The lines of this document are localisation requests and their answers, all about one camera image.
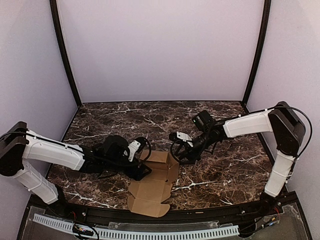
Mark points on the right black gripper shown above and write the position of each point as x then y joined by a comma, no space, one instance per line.
188,153

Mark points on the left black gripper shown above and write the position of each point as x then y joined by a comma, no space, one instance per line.
138,175

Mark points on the brown cardboard box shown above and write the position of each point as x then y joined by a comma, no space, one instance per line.
147,196

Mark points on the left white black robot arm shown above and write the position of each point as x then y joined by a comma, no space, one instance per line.
20,145

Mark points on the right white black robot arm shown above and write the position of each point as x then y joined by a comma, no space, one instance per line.
281,120

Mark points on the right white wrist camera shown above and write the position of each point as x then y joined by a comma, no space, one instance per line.
185,138

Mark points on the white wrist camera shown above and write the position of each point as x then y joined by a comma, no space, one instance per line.
133,148
185,138

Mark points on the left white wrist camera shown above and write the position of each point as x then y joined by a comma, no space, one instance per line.
133,148

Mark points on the black front rail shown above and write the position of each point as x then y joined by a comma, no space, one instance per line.
237,214

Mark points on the white slotted cable duct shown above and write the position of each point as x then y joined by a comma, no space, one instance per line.
127,231

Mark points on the right black frame post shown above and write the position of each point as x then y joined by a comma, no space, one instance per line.
258,51

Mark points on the black frame post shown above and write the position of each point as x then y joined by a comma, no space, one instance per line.
63,51
258,51

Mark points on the left black frame post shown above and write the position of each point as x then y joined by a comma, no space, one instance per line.
63,51

